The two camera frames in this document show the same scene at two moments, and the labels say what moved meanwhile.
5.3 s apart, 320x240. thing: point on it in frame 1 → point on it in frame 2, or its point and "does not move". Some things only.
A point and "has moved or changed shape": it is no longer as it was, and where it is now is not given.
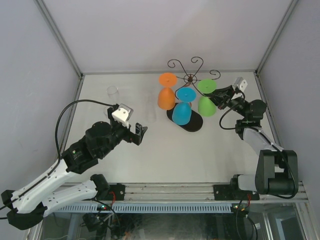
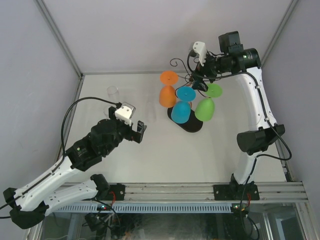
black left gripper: [135, 137] does not move
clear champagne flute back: [112, 92] does not move
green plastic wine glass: [206, 107] has moved or changed shape
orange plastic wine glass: [166, 99] does not move
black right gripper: [222, 97] → [199, 72]
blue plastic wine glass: [181, 114] does not move
